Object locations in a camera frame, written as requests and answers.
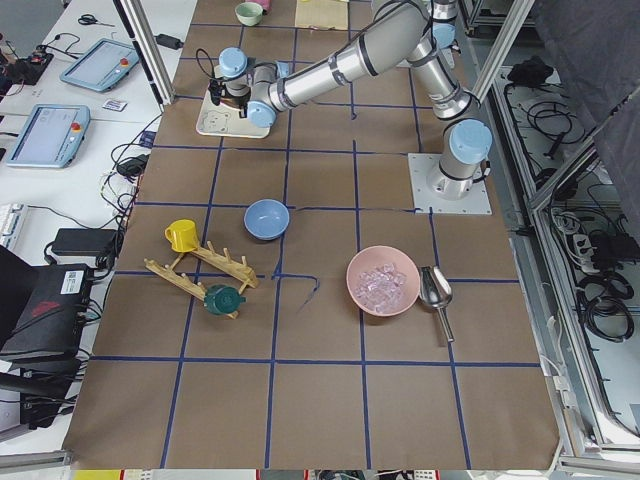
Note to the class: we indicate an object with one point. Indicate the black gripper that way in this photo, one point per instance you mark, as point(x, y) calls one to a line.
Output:
point(233, 94)

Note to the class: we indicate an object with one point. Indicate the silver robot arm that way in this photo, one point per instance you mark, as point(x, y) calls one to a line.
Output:
point(400, 32)
point(443, 16)

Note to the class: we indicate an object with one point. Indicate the cream bear tray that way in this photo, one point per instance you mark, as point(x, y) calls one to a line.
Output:
point(227, 122)

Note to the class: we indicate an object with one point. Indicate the small black adapter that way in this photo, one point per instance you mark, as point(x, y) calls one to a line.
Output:
point(168, 41)

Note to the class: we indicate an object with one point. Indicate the light green bowl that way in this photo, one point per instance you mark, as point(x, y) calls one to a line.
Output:
point(249, 13)

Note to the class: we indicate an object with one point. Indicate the pink cloth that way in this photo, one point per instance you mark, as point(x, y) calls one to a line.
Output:
point(265, 5)

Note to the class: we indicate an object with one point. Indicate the upper blue teach pendant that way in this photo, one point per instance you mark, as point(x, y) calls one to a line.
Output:
point(101, 67)

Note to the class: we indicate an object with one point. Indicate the blue teach pendant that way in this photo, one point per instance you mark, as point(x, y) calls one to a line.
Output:
point(51, 136)
point(101, 67)

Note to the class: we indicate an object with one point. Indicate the wooden cutting board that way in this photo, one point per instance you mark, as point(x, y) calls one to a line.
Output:
point(322, 14)

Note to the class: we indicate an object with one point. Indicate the blue bowl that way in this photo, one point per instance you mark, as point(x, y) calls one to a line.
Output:
point(266, 219)

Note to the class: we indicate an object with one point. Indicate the black scissors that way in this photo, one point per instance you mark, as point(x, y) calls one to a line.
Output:
point(90, 19)

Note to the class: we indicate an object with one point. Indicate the yellow cup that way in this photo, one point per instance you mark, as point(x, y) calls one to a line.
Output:
point(182, 235)

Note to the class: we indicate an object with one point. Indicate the lower blue teach pendant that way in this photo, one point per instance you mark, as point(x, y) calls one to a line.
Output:
point(51, 136)

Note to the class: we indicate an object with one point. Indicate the dark green cup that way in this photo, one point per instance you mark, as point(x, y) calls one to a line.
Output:
point(223, 300)

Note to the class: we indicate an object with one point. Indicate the black power adapter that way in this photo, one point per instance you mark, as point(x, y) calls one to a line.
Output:
point(83, 242)

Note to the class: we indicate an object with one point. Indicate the pink bowl with ice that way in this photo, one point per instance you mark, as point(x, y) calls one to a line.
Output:
point(383, 281)

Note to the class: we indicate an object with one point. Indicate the black computer box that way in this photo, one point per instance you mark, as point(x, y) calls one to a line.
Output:
point(41, 308)

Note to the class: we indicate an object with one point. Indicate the metal scoop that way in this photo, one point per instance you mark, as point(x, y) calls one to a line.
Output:
point(436, 293)

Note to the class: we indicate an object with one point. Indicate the aluminium frame post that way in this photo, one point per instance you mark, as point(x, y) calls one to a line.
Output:
point(135, 22)

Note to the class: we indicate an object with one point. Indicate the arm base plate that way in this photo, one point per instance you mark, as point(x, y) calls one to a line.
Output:
point(434, 192)

